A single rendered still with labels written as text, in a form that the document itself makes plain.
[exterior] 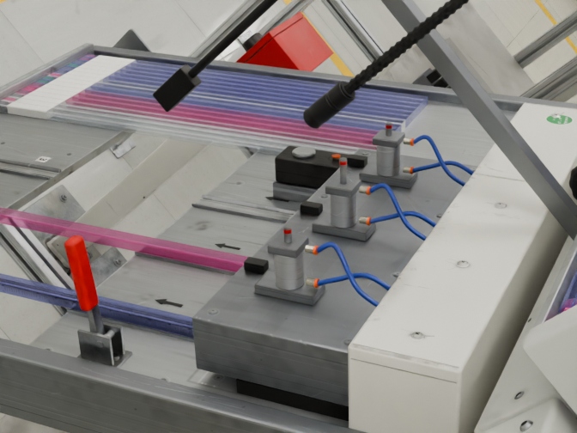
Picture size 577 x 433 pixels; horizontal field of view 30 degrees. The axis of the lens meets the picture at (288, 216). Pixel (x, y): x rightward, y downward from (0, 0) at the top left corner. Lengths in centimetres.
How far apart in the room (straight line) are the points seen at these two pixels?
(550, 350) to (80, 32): 224
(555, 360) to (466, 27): 219
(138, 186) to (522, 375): 146
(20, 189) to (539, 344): 70
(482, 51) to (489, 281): 200
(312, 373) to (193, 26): 236
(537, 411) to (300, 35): 127
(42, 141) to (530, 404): 78
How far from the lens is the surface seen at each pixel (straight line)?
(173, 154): 204
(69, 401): 88
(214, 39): 236
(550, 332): 64
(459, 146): 124
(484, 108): 87
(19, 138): 133
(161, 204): 260
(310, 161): 109
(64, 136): 132
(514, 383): 73
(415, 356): 73
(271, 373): 81
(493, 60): 280
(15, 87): 145
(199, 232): 106
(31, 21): 270
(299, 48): 184
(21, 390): 90
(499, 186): 96
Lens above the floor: 171
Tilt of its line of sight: 36 degrees down
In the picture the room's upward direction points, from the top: 54 degrees clockwise
